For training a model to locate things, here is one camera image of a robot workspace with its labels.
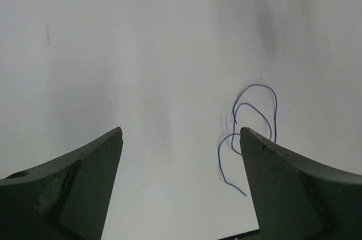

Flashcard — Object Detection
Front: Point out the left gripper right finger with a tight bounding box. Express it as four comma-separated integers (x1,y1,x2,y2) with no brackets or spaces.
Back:
240,127,361,239

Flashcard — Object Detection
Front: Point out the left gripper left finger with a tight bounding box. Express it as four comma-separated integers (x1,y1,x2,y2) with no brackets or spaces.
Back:
1,127,123,239

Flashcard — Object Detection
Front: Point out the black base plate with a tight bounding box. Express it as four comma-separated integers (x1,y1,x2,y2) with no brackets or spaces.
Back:
219,229,261,240

